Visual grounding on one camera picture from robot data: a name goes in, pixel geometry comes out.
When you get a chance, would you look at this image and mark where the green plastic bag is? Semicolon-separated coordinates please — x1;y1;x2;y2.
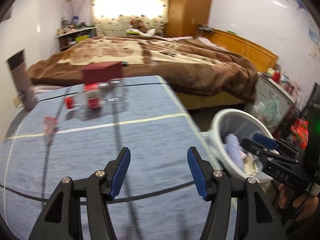
254;98;281;128

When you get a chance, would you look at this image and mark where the orange wooden wardrobe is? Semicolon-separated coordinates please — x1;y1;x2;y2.
164;0;212;37

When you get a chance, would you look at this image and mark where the dark red box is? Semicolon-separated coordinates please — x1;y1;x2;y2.
81;61;123;85

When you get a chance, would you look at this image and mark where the purple dried flower vase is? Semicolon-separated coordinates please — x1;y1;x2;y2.
62;0;87;24

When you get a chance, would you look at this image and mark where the patterned window curtain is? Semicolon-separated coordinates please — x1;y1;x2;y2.
92;0;169;36

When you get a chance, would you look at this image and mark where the right hand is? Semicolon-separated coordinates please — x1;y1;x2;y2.
278;184;319;221

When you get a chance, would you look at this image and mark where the red mug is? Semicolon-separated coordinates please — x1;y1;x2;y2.
271;71;281;83

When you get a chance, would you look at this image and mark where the grey bedside cabinet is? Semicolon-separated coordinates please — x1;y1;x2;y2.
254;73;296;133

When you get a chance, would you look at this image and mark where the clear plastic water bottle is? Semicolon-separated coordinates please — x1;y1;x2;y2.
63;78;130;118

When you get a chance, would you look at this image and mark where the brown blanket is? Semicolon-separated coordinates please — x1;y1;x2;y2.
27;36;258;102

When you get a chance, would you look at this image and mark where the white wall shelf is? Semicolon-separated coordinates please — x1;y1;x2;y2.
57;26;96;52

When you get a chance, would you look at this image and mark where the teddy bear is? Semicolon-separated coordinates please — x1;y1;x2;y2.
130;17;148;33

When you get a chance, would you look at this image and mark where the blue grey table cloth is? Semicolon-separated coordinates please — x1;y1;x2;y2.
1;76;209;239

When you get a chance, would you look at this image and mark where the wooden bed headboard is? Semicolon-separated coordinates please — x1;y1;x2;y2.
198;29;279;72

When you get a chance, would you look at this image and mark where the white trash bin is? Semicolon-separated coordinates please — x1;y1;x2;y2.
206;108;273;181

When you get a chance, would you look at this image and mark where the crushed clear plastic cup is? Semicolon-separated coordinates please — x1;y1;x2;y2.
43;116;57;143

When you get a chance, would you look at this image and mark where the white foam net sleeve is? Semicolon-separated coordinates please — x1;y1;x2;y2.
224;133;246;171

